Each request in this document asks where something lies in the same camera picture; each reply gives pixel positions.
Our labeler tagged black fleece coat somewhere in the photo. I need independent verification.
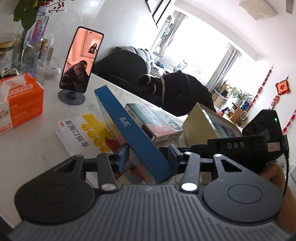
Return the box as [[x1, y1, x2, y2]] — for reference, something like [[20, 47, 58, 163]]
[[137, 71, 216, 117]]

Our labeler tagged grey sofa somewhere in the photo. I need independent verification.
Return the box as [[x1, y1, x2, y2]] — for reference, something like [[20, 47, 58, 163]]
[[116, 46, 167, 77]]

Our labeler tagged red hanging garland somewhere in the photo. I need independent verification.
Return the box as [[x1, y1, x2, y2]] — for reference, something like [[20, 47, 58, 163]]
[[251, 65, 274, 105]]

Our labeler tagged gold capped glass bottle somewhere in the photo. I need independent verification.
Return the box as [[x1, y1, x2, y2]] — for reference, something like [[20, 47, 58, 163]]
[[38, 38, 49, 67]]

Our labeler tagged round grey phone stand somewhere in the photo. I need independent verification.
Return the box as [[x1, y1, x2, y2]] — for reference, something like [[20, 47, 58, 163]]
[[58, 89, 85, 106]]

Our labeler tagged dark dining chair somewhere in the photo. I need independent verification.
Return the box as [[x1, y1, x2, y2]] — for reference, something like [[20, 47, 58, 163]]
[[92, 50, 151, 86]]

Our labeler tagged framed picture pink tree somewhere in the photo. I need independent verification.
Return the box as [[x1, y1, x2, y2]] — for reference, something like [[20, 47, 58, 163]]
[[151, 0, 167, 18]]

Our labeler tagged red berry flower bouquet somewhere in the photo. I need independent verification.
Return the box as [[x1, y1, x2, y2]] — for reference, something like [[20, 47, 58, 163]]
[[13, 0, 67, 30]]

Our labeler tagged white medicine box blue circle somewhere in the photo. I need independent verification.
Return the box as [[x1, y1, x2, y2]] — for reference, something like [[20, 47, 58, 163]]
[[125, 103, 185, 143]]

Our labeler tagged wooden shelf unit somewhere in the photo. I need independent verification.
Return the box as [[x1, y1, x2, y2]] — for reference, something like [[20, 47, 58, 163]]
[[211, 88, 249, 127]]

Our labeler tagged white marble desktop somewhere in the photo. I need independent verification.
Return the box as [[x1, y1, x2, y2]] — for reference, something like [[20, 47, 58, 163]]
[[0, 53, 197, 223]]

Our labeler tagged clear plastic water bottle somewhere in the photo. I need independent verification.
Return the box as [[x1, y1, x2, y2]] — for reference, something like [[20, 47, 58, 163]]
[[20, 6, 51, 78]]

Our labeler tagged black cable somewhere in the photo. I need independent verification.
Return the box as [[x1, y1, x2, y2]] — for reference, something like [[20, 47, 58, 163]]
[[284, 154, 290, 194]]

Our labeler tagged green potted plant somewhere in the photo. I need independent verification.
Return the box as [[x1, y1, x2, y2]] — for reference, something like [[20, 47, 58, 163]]
[[229, 87, 253, 107]]

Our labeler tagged person's right forearm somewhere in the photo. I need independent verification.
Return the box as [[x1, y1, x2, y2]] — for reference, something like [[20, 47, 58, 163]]
[[258, 162, 289, 223]]

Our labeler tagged small white device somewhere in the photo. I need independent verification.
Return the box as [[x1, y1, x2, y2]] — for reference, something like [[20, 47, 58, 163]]
[[44, 66, 61, 76]]

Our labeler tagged small white fan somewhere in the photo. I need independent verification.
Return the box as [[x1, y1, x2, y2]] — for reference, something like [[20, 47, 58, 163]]
[[239, 111, 248, 127]]

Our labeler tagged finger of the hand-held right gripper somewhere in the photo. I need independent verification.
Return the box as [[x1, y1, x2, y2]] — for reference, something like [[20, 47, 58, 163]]
[[191, 144, 208, 153]]

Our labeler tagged grey curtain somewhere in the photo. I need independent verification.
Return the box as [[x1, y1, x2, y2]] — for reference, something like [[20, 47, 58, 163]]
[[206, 44, 242, 92]]

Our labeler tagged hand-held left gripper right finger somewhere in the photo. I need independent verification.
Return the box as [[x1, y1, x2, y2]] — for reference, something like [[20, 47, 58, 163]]
[[168, 145, 243, 193]]

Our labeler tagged black smartphone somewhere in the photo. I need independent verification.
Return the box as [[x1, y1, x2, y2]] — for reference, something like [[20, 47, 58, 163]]
[[60, 26, 104, 93]]

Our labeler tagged yellow and white medicine box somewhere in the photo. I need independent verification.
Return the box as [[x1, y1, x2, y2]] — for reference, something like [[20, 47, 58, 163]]
[[55, 112, 148, 183]]

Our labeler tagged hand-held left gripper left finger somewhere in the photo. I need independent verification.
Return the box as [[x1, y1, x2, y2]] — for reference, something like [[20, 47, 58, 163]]
[[54, 144, 130, 193]]

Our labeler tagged small clear bottle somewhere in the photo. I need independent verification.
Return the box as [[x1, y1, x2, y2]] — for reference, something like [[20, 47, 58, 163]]
[[45, 37, 57, 67]]

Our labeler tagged orange tissue box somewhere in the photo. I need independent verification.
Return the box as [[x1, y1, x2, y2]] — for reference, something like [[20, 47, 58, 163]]
[[0, 72, 44, 135]]

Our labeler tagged framed picture pale print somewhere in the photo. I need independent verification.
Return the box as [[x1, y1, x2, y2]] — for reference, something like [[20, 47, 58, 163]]
[[155, 0, 172, 29]]

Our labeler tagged brown glass jar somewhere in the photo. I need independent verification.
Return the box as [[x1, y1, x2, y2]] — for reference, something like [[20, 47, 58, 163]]
[[0, 41, 15, 75]]

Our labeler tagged beige cardboard box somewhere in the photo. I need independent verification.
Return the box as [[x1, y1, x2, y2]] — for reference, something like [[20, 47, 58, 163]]
[[183, 102, 243, 147]]

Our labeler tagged red knot wall ornament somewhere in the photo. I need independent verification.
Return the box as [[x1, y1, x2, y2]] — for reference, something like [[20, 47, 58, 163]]
[[275, 75, 289, 95]]

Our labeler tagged blue fever patch box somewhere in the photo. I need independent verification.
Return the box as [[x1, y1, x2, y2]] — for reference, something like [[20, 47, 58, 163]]
[[94, 85, 174, 184]]

